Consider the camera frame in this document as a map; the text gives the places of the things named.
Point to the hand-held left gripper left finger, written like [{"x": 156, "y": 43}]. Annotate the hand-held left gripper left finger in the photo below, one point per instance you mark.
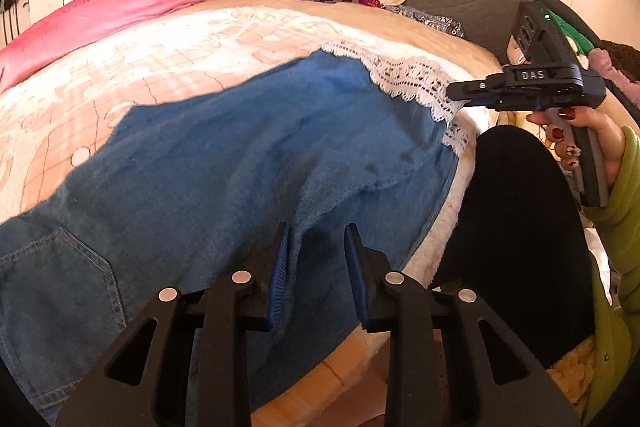
[{"x": 280, "y": 274}]

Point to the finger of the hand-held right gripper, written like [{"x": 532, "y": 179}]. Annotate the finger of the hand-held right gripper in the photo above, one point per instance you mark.
[{"x": 472, "y": 91}]

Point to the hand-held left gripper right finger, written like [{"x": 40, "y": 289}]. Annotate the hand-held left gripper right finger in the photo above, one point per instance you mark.
[{"x": 354, "y": 268}]

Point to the blue denim pants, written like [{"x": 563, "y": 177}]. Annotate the blue denim pants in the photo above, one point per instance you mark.
[{"x": 225, "y": 157}]

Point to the person's right forearm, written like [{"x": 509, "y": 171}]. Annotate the person's right forearm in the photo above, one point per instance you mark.
[{"x": 620, "y": 207}]

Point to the person's right hand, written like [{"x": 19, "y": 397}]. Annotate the person's right hand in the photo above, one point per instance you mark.
[{"x": 560, "y": 134}]

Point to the green and white cloth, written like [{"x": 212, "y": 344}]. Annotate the green and white cloth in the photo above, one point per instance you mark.
[{"x": 575, "y": 34}]

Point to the pink fuzzy cloth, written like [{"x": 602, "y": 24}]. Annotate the pink fuzzy cloth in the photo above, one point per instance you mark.
[{"x": 617, "y": 72}]

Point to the white lace cloth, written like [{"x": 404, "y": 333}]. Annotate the white lace cloth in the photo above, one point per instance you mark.
[{"x": 400, "y": 72}]

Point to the dark floral cloth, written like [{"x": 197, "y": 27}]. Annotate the dark floral cloth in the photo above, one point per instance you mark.
[{"x": 430, "y": 21}]

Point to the person's leg in black trousers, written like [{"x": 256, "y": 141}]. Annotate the person's leg in black trousers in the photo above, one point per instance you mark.
[{"x": 515, "y": 232}]

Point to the peach and white patterned blanket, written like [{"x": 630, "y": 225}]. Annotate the peach and white patterned blanket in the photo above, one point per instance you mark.
[{"x": 125, "y": 72}]

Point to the person's green jacket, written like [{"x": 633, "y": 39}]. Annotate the person's green jacket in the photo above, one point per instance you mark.
[{"x": 615, "y": 357}]

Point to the black wall rack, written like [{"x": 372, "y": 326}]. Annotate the black wall rack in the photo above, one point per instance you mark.
[{"x": 11, "y": 7}]

